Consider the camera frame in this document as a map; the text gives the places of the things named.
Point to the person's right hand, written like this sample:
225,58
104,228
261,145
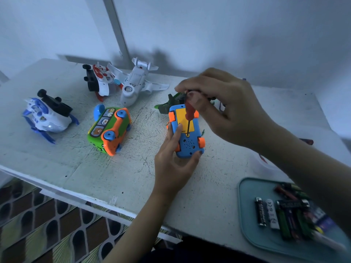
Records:
241,115

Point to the person's left hand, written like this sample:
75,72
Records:
173,172

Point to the black white toy car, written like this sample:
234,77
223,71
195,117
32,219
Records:
218,105

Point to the yellow orange toy car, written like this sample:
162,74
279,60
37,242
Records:
189,145

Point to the clear plastic container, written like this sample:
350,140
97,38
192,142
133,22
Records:
258,161

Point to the red screwdriver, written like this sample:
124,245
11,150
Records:
190,112

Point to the dark green toy helicopter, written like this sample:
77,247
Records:
170,104

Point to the black red battery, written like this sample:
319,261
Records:
308,141

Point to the green orange toy car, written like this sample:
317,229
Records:
107,131

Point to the white toy airplane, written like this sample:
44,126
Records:
134,82

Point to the teal container lid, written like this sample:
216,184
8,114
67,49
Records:
252,232

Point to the pile of batteries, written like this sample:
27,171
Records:
290,216

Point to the red white toy vehicle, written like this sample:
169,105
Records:
98,79

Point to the white blue toy vehicle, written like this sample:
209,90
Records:
46,117

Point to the person's left forearm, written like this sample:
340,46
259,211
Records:
140,232

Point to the person's dark trousers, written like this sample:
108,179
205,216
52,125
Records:
203,254

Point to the white wooden table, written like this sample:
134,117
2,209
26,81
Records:
66,167

